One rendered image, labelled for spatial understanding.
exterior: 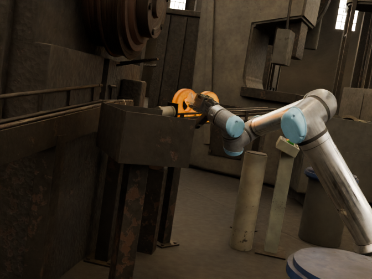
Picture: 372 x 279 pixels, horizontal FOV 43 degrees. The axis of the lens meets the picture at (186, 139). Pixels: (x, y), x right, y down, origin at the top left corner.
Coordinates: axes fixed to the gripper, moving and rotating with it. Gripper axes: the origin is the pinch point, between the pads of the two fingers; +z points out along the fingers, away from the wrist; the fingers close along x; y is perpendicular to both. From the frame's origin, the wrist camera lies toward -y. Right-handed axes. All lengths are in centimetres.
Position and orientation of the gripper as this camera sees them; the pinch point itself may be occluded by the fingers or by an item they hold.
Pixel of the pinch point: (186, 100)
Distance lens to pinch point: 233.5
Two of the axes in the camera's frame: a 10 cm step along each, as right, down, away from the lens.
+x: -7.2, -0.3, -6.9
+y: 3.3, -8.9, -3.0
